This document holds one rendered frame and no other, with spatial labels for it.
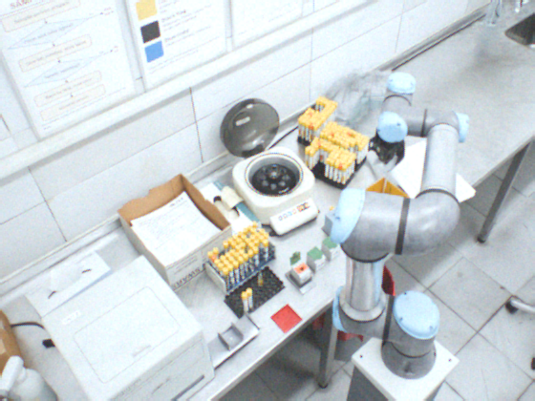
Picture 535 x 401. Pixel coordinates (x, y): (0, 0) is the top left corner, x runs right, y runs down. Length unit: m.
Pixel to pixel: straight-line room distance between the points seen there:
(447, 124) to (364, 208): 0.39
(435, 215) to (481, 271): 1.89
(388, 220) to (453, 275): 1.86
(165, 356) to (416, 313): 0.61
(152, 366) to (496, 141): 1.55
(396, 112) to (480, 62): 1.33
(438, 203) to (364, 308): 0.39
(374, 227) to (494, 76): 1.65
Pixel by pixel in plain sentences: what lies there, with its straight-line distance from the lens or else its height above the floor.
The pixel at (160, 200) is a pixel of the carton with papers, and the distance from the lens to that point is 1.86.
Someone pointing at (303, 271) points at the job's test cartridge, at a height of 0.95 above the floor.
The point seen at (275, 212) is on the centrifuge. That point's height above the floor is 0.95.
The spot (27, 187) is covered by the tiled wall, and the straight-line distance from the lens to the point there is 1.67.
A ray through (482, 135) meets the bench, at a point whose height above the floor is 0.88.
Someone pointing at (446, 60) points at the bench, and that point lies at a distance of 2.63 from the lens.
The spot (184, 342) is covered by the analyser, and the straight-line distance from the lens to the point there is 1.33.
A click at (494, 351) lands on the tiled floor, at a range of 2.75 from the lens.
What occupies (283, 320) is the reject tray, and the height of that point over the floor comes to 0.88.
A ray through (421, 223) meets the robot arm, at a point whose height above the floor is 1.54.
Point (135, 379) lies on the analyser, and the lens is 1.32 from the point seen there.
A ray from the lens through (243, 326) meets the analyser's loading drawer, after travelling 1.62.
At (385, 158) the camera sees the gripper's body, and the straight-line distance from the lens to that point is 1.57.
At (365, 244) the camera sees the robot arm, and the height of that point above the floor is 1.48.
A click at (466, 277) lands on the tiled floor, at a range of 2.90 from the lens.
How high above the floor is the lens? 2.36
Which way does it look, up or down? 48 degrees down
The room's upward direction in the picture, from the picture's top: 2 degrees clockwise
